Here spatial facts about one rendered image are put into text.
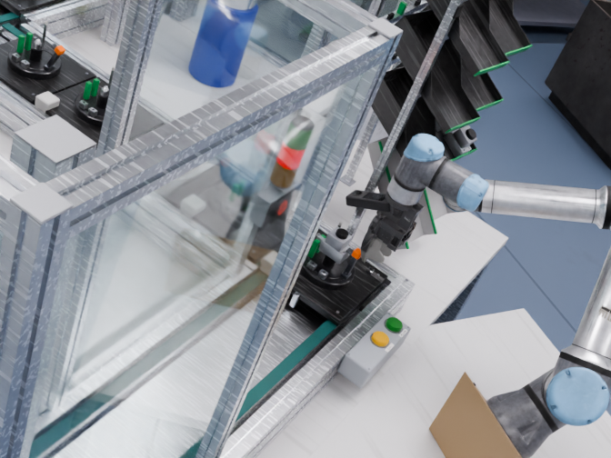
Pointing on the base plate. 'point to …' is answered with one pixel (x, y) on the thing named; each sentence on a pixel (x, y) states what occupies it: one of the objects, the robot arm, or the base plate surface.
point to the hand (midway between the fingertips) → (363, 255)
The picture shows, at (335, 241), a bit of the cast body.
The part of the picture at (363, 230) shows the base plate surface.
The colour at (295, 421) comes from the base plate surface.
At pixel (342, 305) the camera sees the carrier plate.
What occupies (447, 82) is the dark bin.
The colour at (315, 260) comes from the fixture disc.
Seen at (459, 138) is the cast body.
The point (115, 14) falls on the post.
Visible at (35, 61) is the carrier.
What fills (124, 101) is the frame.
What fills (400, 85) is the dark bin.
